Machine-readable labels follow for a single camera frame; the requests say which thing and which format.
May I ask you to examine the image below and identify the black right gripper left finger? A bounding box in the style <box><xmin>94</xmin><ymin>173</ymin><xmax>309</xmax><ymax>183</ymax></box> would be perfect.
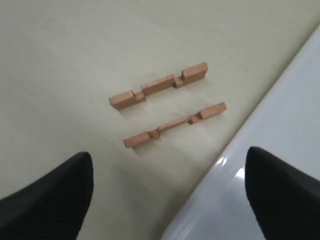
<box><xmin>0</xmin><ymin>152</ymin><xmax>94</xmax><ymax>240</ymax></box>

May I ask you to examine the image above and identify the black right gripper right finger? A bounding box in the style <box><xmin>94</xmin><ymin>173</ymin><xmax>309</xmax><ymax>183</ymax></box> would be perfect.
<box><xmin>244</xmin><ymin>146</ymin><xmax>320</xmax><ymax>240</ymax></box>

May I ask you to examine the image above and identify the white plastic tray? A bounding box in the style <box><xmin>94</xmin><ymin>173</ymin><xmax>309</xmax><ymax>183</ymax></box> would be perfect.
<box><xmin>162</xmin><ymin>29</ymin><xmax>320</xmax><ymax>240</ymax></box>

